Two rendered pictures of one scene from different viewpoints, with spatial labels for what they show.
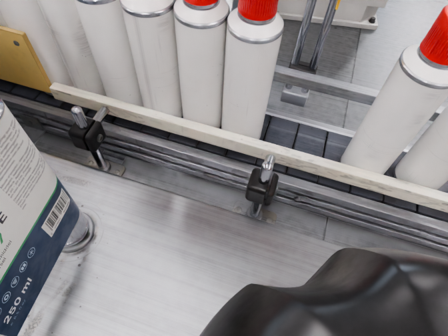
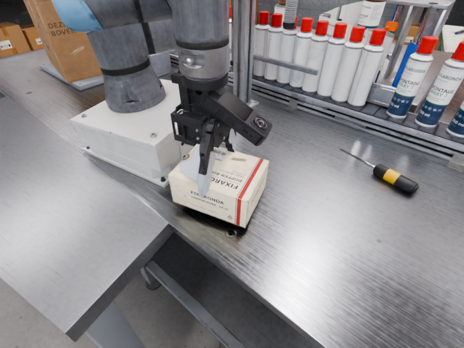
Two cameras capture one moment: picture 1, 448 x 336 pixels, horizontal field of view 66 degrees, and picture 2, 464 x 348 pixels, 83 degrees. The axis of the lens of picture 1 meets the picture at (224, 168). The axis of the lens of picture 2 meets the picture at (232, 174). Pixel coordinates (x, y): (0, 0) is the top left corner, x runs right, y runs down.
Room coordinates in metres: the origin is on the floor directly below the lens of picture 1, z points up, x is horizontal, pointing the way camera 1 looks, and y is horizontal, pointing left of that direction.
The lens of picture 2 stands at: (1.22, 0.32, 1.25)
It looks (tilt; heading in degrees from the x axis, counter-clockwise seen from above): 41 degrees down; 206
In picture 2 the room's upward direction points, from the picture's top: straight up
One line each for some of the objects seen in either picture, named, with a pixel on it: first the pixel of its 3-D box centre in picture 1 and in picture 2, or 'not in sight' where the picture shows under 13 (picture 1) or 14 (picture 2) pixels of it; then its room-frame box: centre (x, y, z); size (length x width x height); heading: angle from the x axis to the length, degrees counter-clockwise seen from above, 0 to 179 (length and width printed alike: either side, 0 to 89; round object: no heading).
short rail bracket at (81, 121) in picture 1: (99, 132); not in sight; (0.25, 0.16, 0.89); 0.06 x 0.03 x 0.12; 166
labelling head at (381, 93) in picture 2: not in sight; (398, 54); (0.29, 0.41, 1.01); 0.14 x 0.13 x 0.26; 76
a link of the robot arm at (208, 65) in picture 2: not in sight; (203, 59); (0.87, 0.11, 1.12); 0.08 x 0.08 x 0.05
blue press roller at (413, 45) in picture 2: not in sight; (403, 72); (0.35, 0.43, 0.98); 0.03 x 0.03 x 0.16
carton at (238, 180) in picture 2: not in sight; (220, 181); (0.87, 0.13, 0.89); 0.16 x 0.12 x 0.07; 92
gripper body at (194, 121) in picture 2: not in sight; (203, 108); (0.87, 0.10, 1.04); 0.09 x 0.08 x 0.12; 92
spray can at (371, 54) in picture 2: not in sight; (366, 70); (0.37, 0.33, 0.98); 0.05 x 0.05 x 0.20
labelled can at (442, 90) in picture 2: not in sight; (444, 88); (0.42, 0.52, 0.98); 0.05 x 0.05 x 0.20
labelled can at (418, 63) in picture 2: not in sight; (411, 80); (0.40, 0.45, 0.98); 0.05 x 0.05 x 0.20
